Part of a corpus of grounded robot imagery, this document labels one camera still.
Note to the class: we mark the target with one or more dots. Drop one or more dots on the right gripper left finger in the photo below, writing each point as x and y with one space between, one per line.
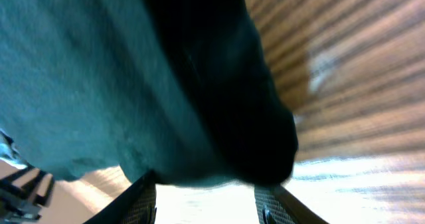
136 205

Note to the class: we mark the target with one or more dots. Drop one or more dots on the black shorts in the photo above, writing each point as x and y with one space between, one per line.
179 88

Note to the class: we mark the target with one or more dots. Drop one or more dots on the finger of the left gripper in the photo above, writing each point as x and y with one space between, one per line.
23 203

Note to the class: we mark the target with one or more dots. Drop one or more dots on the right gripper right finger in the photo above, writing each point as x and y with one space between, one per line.
276 205

